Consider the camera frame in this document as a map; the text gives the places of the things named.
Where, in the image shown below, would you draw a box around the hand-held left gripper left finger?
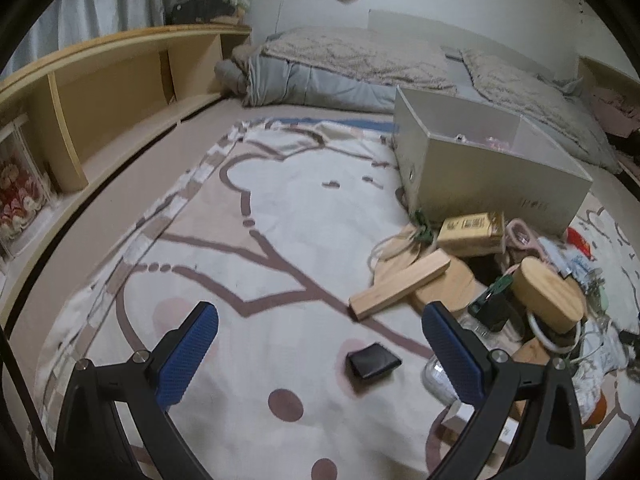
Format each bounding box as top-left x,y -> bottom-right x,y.
52,301 -> 219,480

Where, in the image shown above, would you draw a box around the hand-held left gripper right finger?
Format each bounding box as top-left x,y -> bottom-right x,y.
421,301 -> 586,480

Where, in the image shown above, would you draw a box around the black wallet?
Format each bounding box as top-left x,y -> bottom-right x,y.
346,342 -> 403,380

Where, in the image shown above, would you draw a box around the white shoe box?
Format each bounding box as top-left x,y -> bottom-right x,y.
392,86 -> 593,238

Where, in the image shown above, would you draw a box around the clear plastic jar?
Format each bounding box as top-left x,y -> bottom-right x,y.
422,355 -> 463,403

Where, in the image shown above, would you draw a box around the white power bank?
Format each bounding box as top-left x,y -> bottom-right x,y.
440,402 -> 521,456

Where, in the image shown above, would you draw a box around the black charger adapter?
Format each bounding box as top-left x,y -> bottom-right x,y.
467,287 -> 511,333

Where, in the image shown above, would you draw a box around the round wooden board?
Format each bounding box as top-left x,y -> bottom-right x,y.
375,240 -> 476,318

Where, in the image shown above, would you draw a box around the rectangular wooden block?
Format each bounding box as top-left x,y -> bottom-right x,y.
349,251 -> 451,321

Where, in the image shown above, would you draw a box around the oval wooden box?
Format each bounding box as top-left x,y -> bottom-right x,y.
511,256 -> 586,335

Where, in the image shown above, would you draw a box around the yellow cardboard box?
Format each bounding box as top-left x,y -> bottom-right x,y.
437,211 -> 507,258

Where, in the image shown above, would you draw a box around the white blue sachet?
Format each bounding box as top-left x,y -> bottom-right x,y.
542,245 -> 601,286

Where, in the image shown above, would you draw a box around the red foil packet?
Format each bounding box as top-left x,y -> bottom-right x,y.
567,227 -> 593,256

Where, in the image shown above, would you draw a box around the printed cartoon blanket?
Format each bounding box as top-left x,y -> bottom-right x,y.
37,117 -> 640,480

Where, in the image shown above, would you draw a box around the doll in clear box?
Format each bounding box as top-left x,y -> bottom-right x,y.
0,115 -> 51,261

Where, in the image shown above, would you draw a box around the beige textured pillow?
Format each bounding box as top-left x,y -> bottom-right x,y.
462,50 -> 623,173

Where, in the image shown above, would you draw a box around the wooden shelf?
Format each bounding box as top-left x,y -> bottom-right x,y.
0,25 -> 251,261

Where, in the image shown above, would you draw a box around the grey duvet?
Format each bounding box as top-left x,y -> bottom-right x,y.
215,35 -> 623,173

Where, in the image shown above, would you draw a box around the pink clothes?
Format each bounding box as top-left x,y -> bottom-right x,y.
590,85 -> 640,136

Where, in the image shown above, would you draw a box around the folded grey beige blanket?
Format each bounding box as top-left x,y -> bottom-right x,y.
260,27 -> 458,98

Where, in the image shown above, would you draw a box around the white headboard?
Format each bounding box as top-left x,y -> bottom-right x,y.
368,9 -> 581,81

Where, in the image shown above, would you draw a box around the dark bag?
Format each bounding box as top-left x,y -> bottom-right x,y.
167,0 -> 236,26

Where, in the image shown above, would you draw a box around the grey curtain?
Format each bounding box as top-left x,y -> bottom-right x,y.
10,0 -> 198,61

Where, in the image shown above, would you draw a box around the white cable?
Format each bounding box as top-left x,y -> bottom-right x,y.
527,310 -> 583,356

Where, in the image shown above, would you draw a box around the dark green cord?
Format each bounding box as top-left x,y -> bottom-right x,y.
411,207 -> 436,246

